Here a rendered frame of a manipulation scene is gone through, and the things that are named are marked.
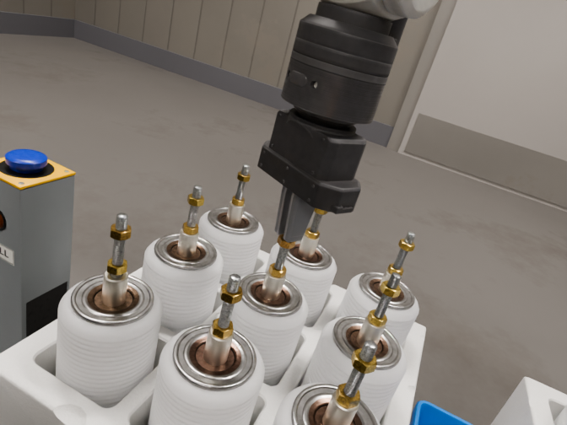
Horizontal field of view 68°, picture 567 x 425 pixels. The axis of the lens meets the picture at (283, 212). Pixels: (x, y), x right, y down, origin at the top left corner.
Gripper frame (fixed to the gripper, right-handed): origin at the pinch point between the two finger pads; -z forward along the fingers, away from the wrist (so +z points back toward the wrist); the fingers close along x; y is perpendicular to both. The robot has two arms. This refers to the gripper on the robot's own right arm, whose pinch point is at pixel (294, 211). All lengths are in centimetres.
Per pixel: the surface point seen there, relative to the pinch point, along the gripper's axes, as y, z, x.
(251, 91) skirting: 128, -30, -190
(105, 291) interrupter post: -17.0, -9.4, -4.2
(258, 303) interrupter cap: -2.5, -10.6, 1.2
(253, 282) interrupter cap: -0.9, -10.7, -2.2
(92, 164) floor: 8, -36, -93
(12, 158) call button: -22.0, -3.1, -20.9
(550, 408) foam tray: 32.3, -19.5, 24.8
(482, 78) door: 188, 14, -83
